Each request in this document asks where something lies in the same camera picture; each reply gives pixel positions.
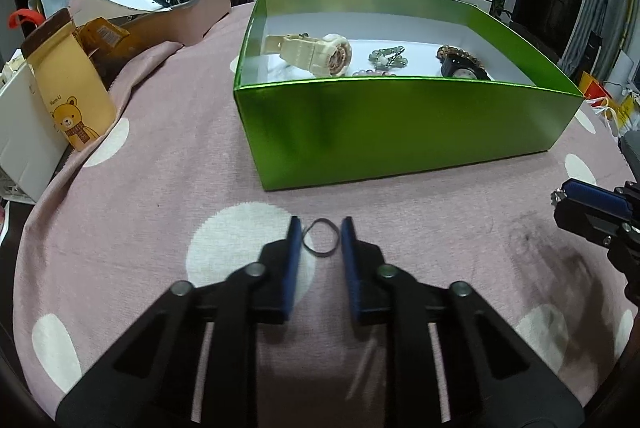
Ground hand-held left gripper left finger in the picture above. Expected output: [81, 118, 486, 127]
[56, 215, 304, 428]

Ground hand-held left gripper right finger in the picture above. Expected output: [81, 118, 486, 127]
[341, 215, 586, 428]

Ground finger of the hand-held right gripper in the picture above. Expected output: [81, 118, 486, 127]
[606, 235, 640, 310]
[551, 178, 640, 251]

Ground black hair tie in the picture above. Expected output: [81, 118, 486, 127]
[302, 218, 340, 258]

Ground green cardboard box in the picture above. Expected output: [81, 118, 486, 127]
[233, 0, 585, 192]

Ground yellow bags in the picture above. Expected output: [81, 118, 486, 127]
[606, 87, 640, 130]

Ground orange shopping bag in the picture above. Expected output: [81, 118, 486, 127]
[579, 71, 609, 103]

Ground stick vacuum cleaner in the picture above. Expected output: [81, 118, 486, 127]
[581, 0, 614, 75]

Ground black wristwatch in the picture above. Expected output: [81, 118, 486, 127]
[439, 55, 494, 82]

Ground cream wristwatch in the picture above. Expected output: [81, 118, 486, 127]
[264, 33, 354, 78]

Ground beige desk organizer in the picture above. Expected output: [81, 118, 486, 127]
[121, 0, 232, 48]

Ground yellow bear print bottle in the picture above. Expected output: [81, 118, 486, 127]
[9, 8, 118, 152]

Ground orange snack packet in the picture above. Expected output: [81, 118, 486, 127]
[77, 17, 142, 60]

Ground white cardboard box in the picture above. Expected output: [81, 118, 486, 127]
[0, 57, 69, 202]

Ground brown bead bracelet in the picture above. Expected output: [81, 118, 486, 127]
[436, 44, 485, 67]

